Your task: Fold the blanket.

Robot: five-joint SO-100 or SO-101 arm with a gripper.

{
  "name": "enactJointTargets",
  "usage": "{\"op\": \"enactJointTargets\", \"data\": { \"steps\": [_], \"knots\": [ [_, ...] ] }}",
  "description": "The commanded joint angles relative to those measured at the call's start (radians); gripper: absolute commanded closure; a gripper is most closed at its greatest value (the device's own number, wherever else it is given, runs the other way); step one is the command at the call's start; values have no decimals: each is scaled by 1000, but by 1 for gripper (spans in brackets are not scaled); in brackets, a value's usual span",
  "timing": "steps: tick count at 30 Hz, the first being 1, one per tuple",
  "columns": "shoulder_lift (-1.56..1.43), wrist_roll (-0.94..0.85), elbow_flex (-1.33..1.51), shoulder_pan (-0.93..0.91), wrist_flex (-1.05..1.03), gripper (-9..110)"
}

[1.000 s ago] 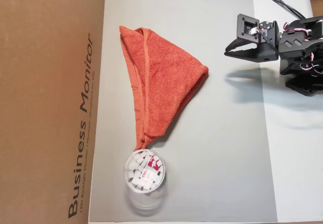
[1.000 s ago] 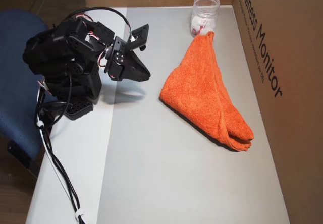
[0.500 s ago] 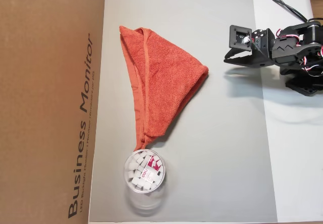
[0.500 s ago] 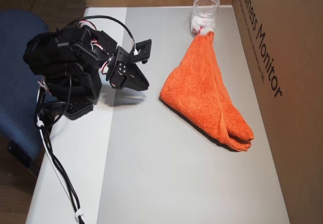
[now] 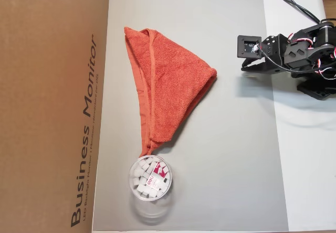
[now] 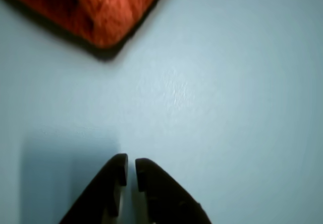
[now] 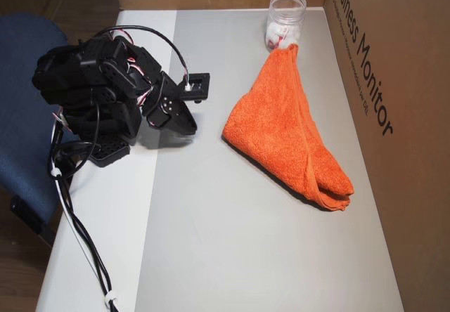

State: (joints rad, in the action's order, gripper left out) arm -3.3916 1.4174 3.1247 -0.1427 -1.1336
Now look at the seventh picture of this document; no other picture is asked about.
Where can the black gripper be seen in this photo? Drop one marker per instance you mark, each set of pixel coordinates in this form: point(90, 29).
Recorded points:
point(174, 116)

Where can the orange terry towel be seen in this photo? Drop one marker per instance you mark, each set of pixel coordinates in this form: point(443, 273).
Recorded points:
point(284, 133)

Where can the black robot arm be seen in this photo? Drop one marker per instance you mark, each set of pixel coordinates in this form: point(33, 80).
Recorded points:
point(98, 69)

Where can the clear plastic jar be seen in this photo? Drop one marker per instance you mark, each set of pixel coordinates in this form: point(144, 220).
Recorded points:
point(284, 13)

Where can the grey table mat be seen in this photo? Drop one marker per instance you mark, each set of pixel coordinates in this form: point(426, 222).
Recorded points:
point(228, 277)

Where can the blue office chair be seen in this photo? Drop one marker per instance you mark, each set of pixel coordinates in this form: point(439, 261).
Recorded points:
point(21, 115)

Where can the cardboard box Business Monitor print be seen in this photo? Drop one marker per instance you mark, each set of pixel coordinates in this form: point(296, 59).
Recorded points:
point(404, 115)

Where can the black square wrist camera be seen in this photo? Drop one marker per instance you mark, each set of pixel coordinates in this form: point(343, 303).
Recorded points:
point(199, 85)

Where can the brown wooden back rail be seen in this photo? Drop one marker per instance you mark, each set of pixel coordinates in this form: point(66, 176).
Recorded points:
point(211, 2)

